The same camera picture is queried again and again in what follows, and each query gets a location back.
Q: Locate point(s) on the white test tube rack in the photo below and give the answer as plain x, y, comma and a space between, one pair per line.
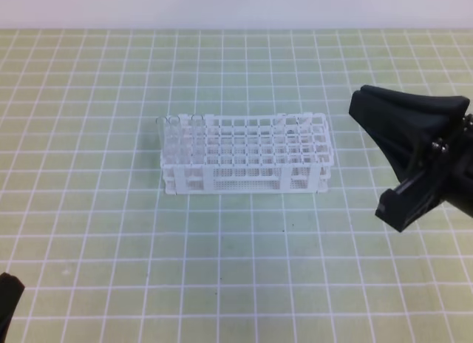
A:
267, 154

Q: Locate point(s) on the green grid tablecloth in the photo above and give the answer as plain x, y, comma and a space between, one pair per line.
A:
106, 255

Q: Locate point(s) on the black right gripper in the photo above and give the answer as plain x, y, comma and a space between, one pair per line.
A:
401, 124

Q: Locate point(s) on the clear tube in rack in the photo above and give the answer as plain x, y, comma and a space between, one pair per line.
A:
161, 122
175, 139

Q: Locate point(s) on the clear glass test tube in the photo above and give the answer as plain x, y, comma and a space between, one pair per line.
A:
198, 134

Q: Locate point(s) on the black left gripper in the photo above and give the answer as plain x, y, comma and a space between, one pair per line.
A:
11, 289

